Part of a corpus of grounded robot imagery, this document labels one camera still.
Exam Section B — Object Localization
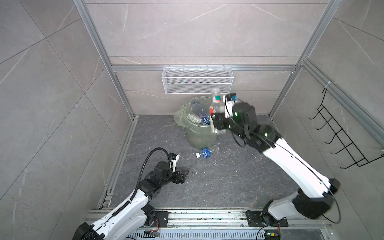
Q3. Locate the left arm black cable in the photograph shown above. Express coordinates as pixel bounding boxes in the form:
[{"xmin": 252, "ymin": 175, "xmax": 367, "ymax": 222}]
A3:
[{"xmin": 130, "ymin": 147, "xmax": 172, "ymax": 202}]

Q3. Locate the white wire wall basket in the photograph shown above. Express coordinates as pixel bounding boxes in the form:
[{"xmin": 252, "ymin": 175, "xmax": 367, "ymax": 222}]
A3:
[{"xmin": 162, "ymin": 67, "xmax": 234, "ymax": 95}]

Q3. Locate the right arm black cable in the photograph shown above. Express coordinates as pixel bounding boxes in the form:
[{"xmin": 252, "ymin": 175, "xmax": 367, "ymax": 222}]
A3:
[{"xmin": 224, "ymin": 94, "xmax": 250, "ymax": 148}]

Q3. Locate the black wire hook rack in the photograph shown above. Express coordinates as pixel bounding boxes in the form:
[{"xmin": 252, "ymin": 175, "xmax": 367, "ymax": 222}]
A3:
[{"xmin": 309, "ymin": 88, "xmax": 384, "ymax": 170}]

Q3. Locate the bottle with tan label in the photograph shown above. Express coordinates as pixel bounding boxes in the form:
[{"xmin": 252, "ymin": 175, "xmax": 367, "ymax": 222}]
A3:
[{"xmin": 187, "ymin": 113, "xmax": 202, "ymax": 125}]

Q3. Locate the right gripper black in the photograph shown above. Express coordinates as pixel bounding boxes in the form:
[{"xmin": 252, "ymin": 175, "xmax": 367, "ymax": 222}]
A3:
[{"xmin": 211, "ymin": 110, "xmax": 247, "ymax": 142}]

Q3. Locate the square clear bottle green band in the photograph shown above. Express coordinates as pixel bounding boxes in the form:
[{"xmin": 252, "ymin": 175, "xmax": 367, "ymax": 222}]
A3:
[{"xmin": 209, "ymin": 88, "xmax": 226, "ymax": 135}]

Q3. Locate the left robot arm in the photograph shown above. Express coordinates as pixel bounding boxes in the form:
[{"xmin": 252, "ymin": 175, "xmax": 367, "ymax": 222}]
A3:
[{"xmin": 73, "ymin": 162, "xmax": 189, "ymax": 240}]

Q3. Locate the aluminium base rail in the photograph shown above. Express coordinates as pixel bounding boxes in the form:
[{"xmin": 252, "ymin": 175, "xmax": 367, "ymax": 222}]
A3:
[{"xmin": 121, "ymin": 208, "xmax": 339, "ymax": 240}]

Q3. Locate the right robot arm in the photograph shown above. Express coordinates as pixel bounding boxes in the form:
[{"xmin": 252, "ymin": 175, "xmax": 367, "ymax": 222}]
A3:
[{"xmin": 210, "ymin": 100, "xmax": 340, "ymax": 226}]

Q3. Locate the mesh bin with green bag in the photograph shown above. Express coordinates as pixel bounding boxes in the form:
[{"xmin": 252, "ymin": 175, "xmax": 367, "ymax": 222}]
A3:
[{"xmin": 174, "ymin": 96, "xmax": 228, "ymax": 149}]

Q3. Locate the Ganten bottle purple label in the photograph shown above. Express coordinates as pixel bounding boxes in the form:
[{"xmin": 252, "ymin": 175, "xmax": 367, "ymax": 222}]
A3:
[{"xmin": 190, "ymin": 100, "xmax": 206, "ymax": 117}]

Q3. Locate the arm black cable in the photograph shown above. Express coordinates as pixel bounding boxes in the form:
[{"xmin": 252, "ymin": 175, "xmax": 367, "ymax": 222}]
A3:
[
  {"xmin": 130, "ymin": 147, "xmax": 172, "ymax": 202},
  {"xmin": 224, "ymin": 94, "xmax": 250, "ymax": 148}
]

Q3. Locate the Pocari bottle blue label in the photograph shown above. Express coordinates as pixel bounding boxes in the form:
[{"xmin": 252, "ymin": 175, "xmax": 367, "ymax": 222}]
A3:
[{"xmin": 202, "ymin": 115, "xmax": 211, "ymax": 126}]

